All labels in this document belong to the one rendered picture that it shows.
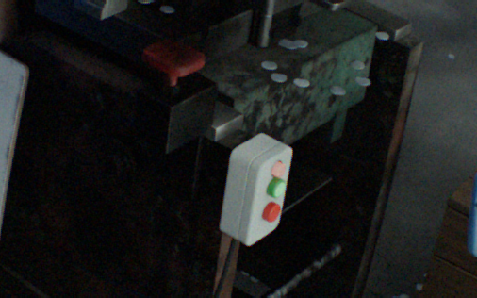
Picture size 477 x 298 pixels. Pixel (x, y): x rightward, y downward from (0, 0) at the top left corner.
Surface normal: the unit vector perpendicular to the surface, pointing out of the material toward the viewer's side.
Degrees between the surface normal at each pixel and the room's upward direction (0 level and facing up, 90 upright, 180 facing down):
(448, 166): 0
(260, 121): 90
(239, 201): 90
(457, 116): 0
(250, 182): 90
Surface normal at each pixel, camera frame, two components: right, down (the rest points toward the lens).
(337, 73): 0.78, 0.41
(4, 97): -0.58, 0.17
